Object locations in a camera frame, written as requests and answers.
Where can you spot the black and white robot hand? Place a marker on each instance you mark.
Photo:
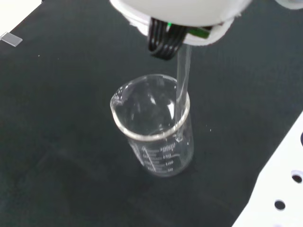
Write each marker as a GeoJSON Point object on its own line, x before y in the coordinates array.
{"type": "Point", "coordinates": [184, 11]}

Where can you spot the black bench cloth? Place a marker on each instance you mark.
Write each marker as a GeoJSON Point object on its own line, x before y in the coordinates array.
{"type": "Point", "coordinates": [59, 118]}

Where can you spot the clear graduated glass beaker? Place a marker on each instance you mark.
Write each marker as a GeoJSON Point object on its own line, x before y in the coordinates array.
{"type": "Point", "coordinates": [165, 165]}

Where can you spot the clear cloth clip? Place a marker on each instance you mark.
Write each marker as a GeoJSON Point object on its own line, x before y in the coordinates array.
{"type": "Point", "coordinates": [11, 39]}

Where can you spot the white test tube rack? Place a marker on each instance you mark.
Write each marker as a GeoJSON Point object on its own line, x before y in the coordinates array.
{"type": "Point", "coordinates": [272, 189]}

